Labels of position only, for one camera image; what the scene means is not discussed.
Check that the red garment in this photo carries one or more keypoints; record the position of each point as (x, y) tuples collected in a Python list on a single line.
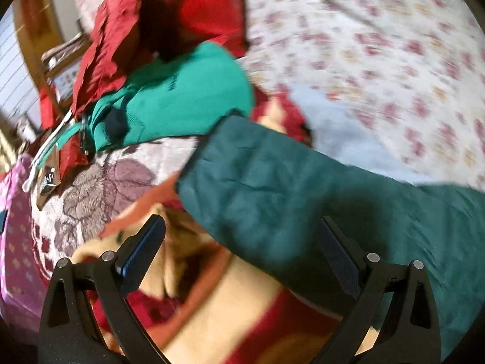
[(127, 34)]

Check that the light grey sweatshirt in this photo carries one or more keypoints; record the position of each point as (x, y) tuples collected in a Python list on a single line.
[(337, 134)]

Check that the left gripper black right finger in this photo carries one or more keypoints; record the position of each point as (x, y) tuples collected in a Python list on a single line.
[(394, 316)]

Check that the wooden furniture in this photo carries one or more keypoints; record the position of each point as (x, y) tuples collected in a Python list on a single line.
[(52, 41)]

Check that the dark green quilted jacket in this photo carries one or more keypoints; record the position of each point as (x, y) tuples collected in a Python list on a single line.
[(262, 195)]

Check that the white maroon flower blanket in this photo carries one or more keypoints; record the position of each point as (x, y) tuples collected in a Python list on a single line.
[(80, 208)]

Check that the white floral quilt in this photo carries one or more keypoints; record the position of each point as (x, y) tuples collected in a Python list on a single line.
[(411, 71)]

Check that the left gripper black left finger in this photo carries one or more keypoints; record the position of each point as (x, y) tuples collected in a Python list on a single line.
[(69, 332)]

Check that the orange patterned fleece blanket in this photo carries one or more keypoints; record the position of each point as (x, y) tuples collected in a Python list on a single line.
[(201, 304)]

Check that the bright green garment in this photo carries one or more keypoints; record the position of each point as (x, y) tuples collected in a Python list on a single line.
[(185, 97)]

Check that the purple floral cloth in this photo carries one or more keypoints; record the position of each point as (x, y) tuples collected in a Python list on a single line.
[(22, 290)]

